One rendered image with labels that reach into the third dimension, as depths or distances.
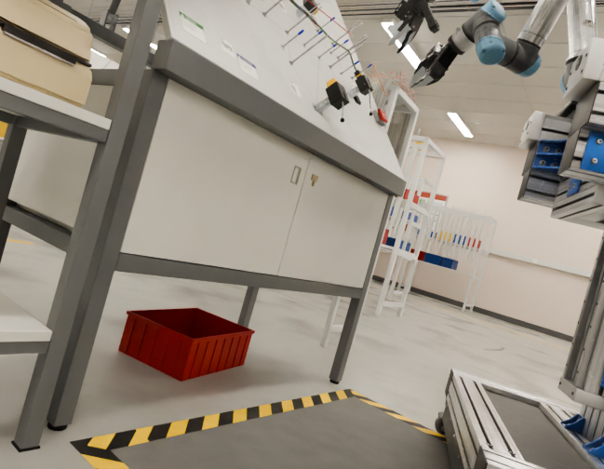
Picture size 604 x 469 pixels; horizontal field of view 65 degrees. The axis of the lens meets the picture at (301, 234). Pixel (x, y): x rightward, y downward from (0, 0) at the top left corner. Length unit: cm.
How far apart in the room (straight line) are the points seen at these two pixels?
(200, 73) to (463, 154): 953
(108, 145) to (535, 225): 927
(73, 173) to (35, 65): 36
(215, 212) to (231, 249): 13
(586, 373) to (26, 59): 141
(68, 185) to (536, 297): 906
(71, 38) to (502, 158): 963
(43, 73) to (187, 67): 29
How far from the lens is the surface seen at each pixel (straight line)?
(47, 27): 103
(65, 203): 127
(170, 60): 108
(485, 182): 1022
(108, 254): 110
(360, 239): 183
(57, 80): 100
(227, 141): 124
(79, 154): 127
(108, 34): 170
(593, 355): 143
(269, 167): 136
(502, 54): 158
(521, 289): 980
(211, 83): 115
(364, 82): 185
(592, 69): 122
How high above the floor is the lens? 55
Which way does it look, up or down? level
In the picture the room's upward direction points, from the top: 16 degrees clockwise
